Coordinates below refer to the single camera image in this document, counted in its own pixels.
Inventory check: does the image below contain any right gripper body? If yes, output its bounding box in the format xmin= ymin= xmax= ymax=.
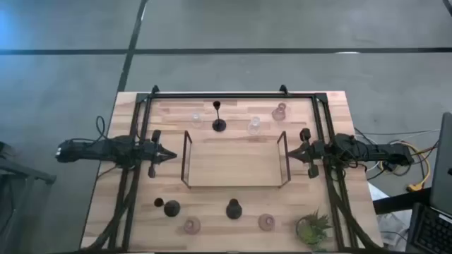
xmin=299 ymin=128 xmax=326 ymax=179

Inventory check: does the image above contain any grey laptop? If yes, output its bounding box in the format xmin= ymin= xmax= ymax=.
xmin=405 ymin=111 xmax=452 ymax=254

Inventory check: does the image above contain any green potted plant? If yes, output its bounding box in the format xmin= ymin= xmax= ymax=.
xmin=295 ymin=210 xmax=335 ymax=252

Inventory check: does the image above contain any black metal table frame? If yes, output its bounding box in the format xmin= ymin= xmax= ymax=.
xmin=107 ymin=84 xmax=349 ymax=252

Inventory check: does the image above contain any wooden shelf with black legs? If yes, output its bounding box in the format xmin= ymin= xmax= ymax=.
xmin=180 ymin=130 xmax=292 ymax=190

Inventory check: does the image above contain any clear ribbed glass candle holder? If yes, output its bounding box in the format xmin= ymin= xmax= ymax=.
xmin=190 ymin=112 xmax=205 ymax=128
xmin=246 ymin=116 xmax=262 ymax=136

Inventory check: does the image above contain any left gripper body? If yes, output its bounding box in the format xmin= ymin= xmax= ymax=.
xmin=139 ymin=129 xmax=162 ymax=179

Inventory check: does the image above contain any yellow cable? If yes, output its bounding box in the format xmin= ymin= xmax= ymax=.
xmin=377 ymin=140 xmax=432 ymax=193

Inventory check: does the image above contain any grey metal chair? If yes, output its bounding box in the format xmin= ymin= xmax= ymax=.
xmin=0 ymin=140 xmax=57 ymax=254

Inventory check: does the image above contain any tall black candlestick holder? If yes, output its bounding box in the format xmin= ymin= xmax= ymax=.
xmin=210 ymin=100 xmax=227 ymax=133
xmin=225 ymin=198 xmax=244 ymax=220
xmin=153 ymin=197 xmax=182 ymax=218

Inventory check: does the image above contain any black cable bundle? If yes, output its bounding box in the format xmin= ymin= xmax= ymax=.
xmin=323 ymin=167 xmax=384 ymax=252
xmin=83 ymin=167 xmax=138 ymax=252

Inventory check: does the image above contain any thin black cable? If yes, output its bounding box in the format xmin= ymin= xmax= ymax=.
xmin=69 ymin=115 xmax=107 ymax=144

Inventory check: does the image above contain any pink ribbed glass candle holder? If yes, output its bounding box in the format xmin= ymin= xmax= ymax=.
xmin=257 ymin=213 xmax=276 ymax=232
xmin=270 ymin=102 xmax=287 ymax=122
xmin=182 ymin=216 xmax=202 ymax=236

